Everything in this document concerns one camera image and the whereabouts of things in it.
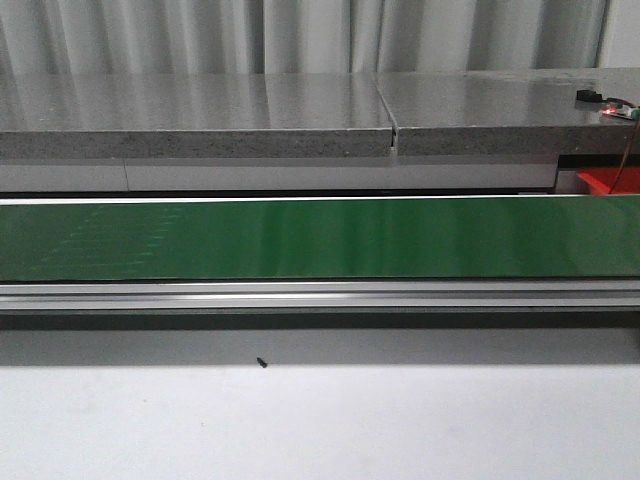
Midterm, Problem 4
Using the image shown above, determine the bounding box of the grey stone slab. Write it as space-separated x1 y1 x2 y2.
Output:
1 74 394 159
376 68 639 156

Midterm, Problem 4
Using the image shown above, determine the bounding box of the green conveyor belt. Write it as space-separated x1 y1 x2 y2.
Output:
1 195 639 282

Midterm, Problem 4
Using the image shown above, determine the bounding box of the small black sensor box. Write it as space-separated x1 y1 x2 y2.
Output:
576 89 604 103

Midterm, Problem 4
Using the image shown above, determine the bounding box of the green circuit board red LED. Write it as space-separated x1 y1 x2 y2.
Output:
600 102 639 121

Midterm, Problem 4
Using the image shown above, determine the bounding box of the grey pleated curtain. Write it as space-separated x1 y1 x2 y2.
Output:
1 1 609 75

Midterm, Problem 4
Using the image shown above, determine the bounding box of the thin red wire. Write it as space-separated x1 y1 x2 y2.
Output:
610 119 638 195

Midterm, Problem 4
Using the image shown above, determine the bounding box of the red plastic bin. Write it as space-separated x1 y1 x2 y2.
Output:
577 166 640 196

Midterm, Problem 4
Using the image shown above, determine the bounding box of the grey stone left slab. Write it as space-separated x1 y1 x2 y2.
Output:
1 74 394 159

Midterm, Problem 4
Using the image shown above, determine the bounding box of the aluminium conveyor frame rail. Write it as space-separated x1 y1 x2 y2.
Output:
1 279 639 330

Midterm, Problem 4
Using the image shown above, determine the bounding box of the grey stone right slab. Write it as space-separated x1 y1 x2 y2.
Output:
376 68 639 156

